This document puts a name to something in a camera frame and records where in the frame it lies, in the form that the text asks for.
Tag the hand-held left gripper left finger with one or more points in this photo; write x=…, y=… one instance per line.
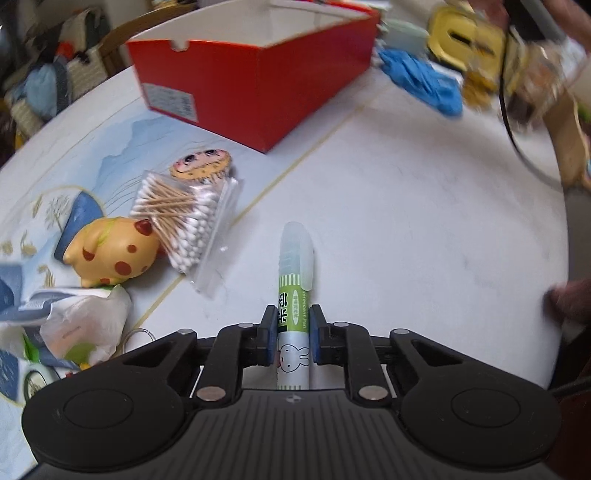
x=272, y=332

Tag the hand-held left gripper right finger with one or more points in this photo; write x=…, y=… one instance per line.
x=314, y=332

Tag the green white highlighter pen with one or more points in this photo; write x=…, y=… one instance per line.
x=293, y=300

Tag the bag of cotton swabs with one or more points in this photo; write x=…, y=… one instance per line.
x=184, y=217

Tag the yellow spotted squishy toy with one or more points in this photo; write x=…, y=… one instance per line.
x=106, y=254

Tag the round cartoon face cookie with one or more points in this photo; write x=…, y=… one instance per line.
x=198, y=164

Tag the white plastic packet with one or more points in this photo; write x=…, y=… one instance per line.
x=87, y=318

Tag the red shoe box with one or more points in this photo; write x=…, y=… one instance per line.
x=258, y=92

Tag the blue white tissue packet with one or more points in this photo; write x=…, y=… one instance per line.
x=11, y=290

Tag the person's right hand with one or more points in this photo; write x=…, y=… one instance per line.
x=570, y=302

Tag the blue cloth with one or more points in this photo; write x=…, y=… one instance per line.
x=425, y=83

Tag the glass of tea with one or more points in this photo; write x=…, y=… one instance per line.
x=480, y=87

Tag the yellow case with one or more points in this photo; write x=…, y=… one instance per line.
x=443, y=27

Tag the wooden chair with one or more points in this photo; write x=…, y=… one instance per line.
x=120, y=37

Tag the glass with dark contents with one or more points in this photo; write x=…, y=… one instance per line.
x=531, y=78

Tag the pile of blue clothes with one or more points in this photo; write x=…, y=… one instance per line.
x=41, y=87

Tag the light wooden frame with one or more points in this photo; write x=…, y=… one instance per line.
x=568, y=138

